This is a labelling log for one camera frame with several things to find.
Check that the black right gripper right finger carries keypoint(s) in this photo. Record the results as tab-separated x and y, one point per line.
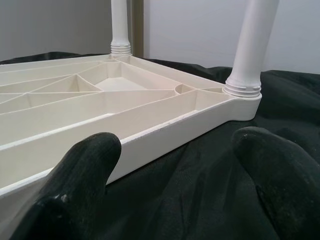
285	187

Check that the white plastic table top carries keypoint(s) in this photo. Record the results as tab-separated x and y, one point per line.
75	120

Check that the white plastic table leg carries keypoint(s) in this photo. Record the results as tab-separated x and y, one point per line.
250	50
120	25

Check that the black cloth cover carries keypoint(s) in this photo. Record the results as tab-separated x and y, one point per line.
200	187

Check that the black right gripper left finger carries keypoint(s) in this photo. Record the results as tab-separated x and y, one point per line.
75	190

